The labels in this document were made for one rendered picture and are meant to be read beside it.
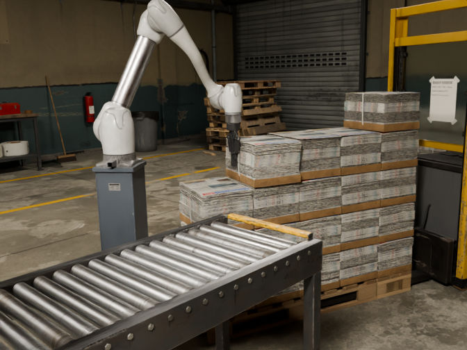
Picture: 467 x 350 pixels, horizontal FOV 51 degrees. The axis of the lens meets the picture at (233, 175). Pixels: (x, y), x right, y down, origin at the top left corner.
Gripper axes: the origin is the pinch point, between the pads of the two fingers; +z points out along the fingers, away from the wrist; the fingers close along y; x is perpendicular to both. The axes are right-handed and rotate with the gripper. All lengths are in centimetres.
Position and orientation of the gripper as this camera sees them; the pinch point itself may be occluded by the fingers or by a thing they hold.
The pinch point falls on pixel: (233, 160)
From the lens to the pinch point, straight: 273.1
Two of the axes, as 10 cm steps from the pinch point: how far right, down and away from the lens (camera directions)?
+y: -4.3, -1.7, 8.9
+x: -9.0, 1.0, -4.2
